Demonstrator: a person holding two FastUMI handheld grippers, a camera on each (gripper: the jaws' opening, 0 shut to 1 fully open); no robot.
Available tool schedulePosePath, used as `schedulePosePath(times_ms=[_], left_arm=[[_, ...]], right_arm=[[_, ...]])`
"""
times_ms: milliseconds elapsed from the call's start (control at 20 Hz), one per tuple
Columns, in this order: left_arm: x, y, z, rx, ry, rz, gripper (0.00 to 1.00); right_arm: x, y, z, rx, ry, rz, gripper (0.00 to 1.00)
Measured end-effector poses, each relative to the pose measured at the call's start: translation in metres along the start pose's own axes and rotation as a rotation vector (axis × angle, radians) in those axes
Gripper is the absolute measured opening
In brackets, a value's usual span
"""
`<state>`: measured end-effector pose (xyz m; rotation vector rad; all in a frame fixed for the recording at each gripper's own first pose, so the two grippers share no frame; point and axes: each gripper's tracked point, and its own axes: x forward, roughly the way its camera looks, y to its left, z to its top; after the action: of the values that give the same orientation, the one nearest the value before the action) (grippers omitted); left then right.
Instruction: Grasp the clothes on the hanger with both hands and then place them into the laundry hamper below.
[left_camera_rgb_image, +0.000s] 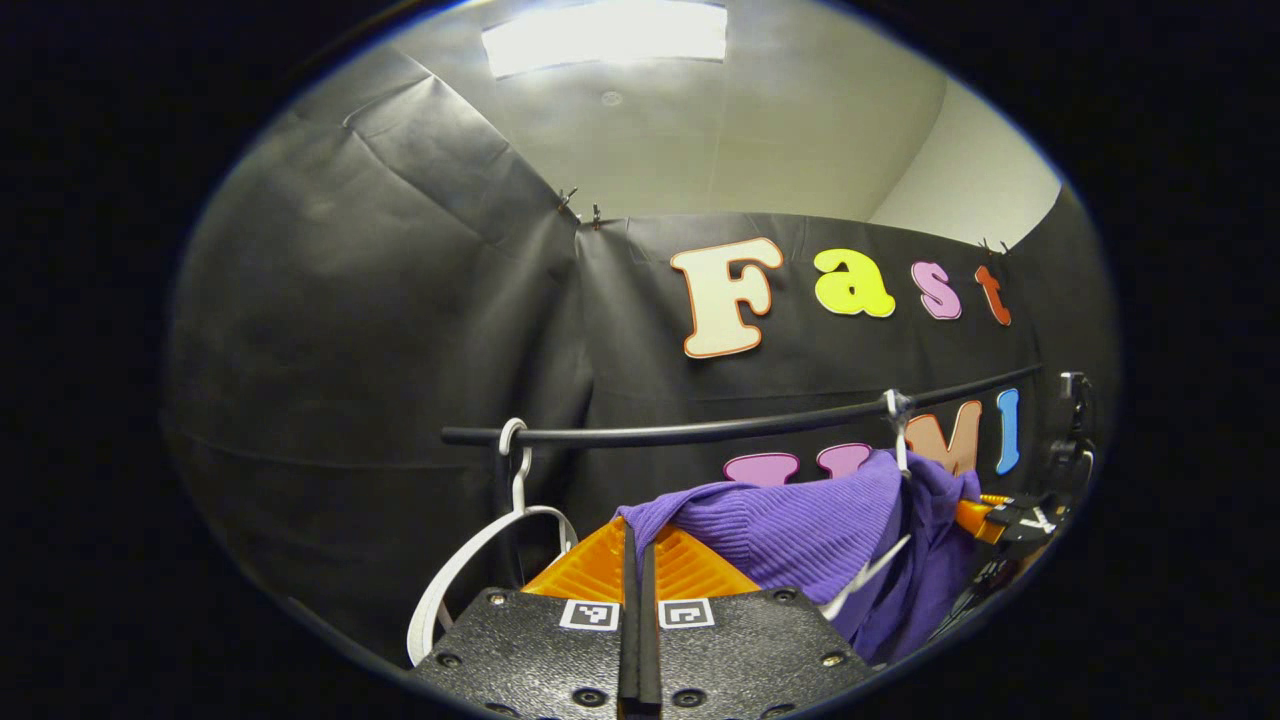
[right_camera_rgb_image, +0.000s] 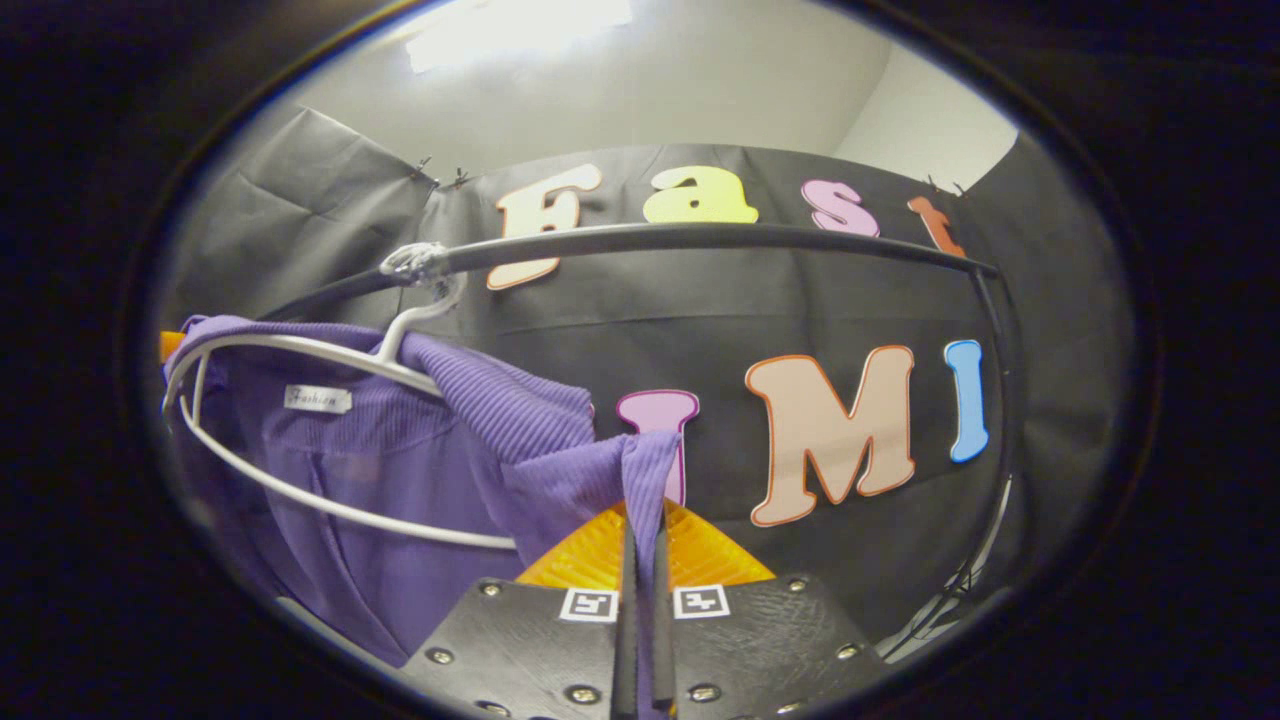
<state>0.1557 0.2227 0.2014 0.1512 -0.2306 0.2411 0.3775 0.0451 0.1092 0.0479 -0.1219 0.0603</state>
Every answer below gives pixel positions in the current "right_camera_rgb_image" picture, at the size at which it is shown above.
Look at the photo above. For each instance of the white plastic hanger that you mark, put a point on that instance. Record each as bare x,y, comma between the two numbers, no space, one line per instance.
300,345

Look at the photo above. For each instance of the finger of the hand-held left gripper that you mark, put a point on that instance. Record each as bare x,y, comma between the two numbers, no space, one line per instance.
172,346

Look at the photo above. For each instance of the black backdrop cloth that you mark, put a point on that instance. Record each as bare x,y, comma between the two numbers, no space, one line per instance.
800,310

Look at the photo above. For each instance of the black tripod stand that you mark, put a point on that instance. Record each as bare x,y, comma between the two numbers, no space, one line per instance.
950,600

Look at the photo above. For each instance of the ceiling light panel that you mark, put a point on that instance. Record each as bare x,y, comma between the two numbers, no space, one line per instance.
510,25

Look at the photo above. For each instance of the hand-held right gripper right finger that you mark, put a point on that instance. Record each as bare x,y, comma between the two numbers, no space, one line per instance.
663,640

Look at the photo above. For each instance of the black clothes rack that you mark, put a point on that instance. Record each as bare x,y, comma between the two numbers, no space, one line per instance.
700,238

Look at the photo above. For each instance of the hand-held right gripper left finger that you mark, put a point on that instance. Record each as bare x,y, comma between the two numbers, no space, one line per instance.
627,640

